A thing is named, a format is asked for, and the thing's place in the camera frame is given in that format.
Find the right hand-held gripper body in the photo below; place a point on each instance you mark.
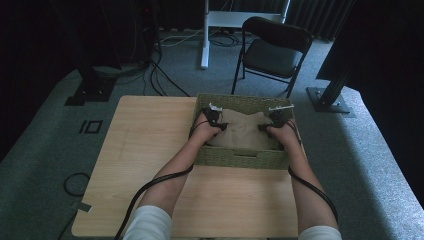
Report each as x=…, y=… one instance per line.
x=277, y=118

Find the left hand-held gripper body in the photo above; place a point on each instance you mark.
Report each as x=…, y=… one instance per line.
x=212, y=117

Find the khaki shorts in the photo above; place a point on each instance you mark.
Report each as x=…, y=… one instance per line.
x=243, y=130

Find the green woven basket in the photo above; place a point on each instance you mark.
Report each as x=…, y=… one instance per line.
x=240, y=160

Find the person's left hand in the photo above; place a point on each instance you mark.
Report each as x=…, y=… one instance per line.
x=203, y=130

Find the person's right hand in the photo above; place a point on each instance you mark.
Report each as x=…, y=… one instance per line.
x=284, y=134

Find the black folding chair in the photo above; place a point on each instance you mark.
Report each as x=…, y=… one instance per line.
x=271, y=56

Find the dark pleated curtain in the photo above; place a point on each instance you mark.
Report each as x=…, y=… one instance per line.
x=316, y=16

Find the dark equipment rack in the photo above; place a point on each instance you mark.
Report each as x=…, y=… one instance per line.
x=143, y=30

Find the person's right white sleeve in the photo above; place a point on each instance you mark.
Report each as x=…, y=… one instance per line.
x=320, y=233

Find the person's white sleeve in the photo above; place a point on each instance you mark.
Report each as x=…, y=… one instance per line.
x=320, y=233
x=148, y=223

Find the person's left white sleeve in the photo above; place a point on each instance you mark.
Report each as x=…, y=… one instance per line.
x=148, y=223

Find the grey tape piece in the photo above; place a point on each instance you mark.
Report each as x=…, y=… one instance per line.
x=85, y=207

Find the black stand with base plate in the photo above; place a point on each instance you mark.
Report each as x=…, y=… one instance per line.
x=91, y=91
x=328, y=101

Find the white desk frame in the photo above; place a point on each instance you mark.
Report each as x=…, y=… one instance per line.
x=233, y=18

